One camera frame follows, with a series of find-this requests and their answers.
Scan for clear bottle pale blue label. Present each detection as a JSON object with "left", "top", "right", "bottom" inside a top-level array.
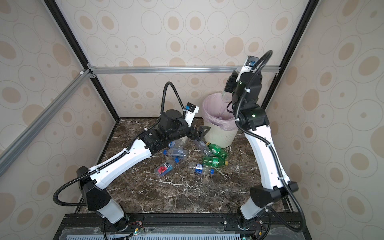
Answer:
[{"left": 163, "top": 148, "right": 188, "bottom": 159}]

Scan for square clear bottle white cap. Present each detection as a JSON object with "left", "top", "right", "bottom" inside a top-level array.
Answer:
[{"left": 221, "top": 90, "right": 232, "bottom": 103}]

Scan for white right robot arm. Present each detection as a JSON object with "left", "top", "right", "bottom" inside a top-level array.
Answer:
[{"left": 225, "top": 71, "right": 299, "bottom": 222}]

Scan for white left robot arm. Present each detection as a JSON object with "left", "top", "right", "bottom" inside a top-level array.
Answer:
[{"left": 77, "top": 104, "right": 210, "bottom": 225}]

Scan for white waste bin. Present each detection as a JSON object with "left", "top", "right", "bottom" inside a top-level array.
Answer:
[{"left": 204, "top": 120, "right": 238, "bottom": 148}]

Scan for pink bin liner bag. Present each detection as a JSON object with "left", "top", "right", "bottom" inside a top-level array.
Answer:
[{"left": 202, "top": 93, "right": 237, "bottom": 131}]

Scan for clear bottle purple tint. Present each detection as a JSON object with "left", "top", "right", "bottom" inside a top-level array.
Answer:
[{"left": 194, "top": 140, "right": 213, "bottom": 156}]

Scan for green bottle upper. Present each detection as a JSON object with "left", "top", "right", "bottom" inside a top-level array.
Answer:
[{"left": 207, "top": 142, "right": 228, "bottom": 160}]

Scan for green bottle yellow cap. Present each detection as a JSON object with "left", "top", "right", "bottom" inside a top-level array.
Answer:
[{"left": 203, "top": 156, "right": 228, "bottom": 168}]

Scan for small crushed bottle blue cap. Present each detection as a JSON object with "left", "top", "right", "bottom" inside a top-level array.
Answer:
[{"left": 188, "top": 162, "right": 215, "bottom": 176}]

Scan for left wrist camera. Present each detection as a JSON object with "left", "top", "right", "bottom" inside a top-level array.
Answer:
[{"left": 184, "top": 103, "right": 200, "bottom": 127}]

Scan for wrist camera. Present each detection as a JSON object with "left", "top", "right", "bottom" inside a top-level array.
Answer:
[
  {"left": 236, "top": 56, "right": 259, "bottom": 83},
  {"left": 184, "top": 103, "right": 200, "bottom": 127}
]

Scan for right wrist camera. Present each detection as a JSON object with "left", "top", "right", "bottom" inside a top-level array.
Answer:
[{"left": 236, "top": 56, "right": 259, "bottom": 83}]

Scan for horizontal aluminium rail back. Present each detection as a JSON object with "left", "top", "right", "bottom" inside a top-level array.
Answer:
[{"left": 87, "top": 65, "right": 281, "bottom": 75}]

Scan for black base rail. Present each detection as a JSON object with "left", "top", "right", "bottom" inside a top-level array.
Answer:
[{"left": 54, "top": 213, "right": 311, "bottom": 240}]

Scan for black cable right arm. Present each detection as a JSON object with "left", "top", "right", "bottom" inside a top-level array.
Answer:
[{"left": 226, "top": 49, "right": 307, "bottom": 233}]

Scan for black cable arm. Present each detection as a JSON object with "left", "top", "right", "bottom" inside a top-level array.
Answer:
[
  {"left": 226, "top": 49, "right": 307, "bottom": 233},
  {"left": 52, "top": 81, "right": 185, "bottom": 207}
]

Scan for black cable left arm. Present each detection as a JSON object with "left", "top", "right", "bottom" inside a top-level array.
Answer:
[{"left": 52, "top": 81, "right": 185, "bottom": 207}]

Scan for aluminium rail left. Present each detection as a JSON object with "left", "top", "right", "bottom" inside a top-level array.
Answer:
[{"left": 1, "top": 70, "right": 91, "bottom": 175}]

